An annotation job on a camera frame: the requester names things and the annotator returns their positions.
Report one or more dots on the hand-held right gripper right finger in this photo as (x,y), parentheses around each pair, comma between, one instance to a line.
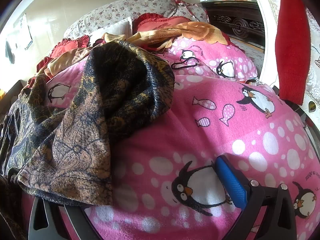
(232,182)

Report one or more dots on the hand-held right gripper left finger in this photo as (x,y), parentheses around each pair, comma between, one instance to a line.
(37,220)

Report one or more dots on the dark brown patterned garment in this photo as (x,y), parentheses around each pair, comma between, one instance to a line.
(100,105)

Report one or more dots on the pink penguin print blanket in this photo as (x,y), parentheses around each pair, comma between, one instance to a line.
(200,135)

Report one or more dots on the dark wooden headboard shelf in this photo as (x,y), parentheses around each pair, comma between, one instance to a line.
(237,25)

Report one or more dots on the orange floral blanket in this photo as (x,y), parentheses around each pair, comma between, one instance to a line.
(190,30)

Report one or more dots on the dark hanging cloth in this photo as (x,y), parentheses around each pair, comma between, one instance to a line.
(10,52)

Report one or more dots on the large red heart pillow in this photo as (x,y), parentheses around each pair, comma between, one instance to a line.
(67,45)

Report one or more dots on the small red heart pillow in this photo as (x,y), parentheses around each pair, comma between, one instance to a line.
(155,21)

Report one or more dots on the white pillow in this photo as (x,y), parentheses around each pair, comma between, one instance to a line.
(120,28)

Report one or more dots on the floral print pillow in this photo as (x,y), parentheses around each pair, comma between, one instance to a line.
(120,7)

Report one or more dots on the wall calendar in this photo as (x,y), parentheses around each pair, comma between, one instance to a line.
(22,30)

